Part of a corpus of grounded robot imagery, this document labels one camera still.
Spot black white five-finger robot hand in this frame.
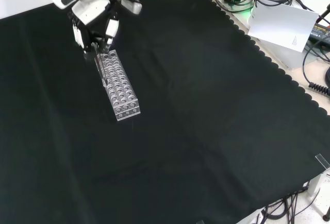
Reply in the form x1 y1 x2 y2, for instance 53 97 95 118
68 0 143 60

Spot clear glass test tube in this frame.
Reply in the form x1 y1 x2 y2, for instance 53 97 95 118
93 49 108 87

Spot clear plastic test tube rack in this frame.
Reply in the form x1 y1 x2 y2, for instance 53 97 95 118
96 49 141 122

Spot black bench cloth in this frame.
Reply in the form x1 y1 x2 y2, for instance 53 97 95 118
0 0 330 224

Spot pale paper board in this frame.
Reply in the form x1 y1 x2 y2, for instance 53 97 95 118
247 2 320 53

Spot white box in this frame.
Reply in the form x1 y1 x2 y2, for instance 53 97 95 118
250 35 310 72

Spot black power adapter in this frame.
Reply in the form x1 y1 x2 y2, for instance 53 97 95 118
307 24 330 45

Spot clear plastic strip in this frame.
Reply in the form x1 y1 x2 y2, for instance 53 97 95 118
315 153 330 170

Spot white bench leg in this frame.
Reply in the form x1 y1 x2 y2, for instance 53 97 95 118
306 174 322 199

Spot thin black cable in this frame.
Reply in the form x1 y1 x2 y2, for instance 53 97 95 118
302 35 330 85

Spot black coiled cable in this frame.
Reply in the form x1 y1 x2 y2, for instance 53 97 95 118
308 82 330 96

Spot black floor cables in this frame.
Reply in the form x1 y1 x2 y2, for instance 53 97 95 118
255 180 330 224

